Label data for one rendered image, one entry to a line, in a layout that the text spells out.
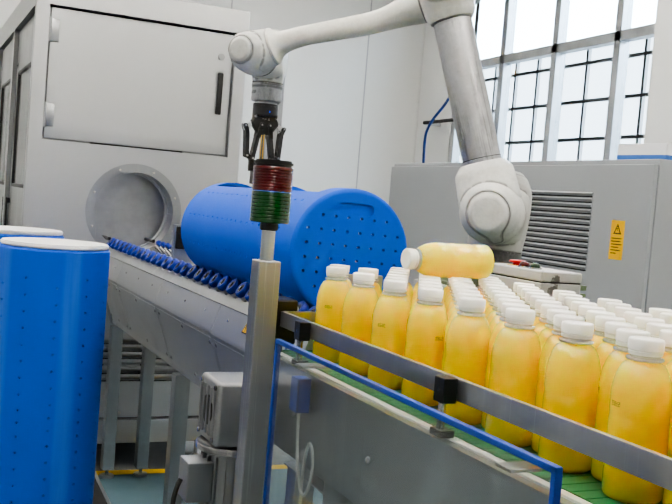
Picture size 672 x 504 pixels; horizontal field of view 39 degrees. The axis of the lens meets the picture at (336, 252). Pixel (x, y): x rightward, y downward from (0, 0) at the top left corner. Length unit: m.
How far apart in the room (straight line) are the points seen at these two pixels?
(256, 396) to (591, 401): 0.57
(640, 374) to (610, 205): 2.62
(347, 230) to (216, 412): 0.54
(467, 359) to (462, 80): 1.21
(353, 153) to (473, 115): 5.26
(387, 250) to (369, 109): 5.67
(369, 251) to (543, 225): 2.00
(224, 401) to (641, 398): 0.88
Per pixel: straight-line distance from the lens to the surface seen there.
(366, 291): 1.66
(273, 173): 1.47
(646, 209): 3.52
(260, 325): 1.50
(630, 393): 1.08
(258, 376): 1.51
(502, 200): 2.34
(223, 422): 1.74
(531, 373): 1.27
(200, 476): 1.79
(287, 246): 2.01
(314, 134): 7.53
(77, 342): 2.52
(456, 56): 2.45
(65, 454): 2.57
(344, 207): 2.04
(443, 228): 4.73
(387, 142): 7.78
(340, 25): 2.65
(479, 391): 1.24
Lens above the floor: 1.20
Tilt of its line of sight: 3 degrees down
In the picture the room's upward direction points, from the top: 5 degrees clockwise
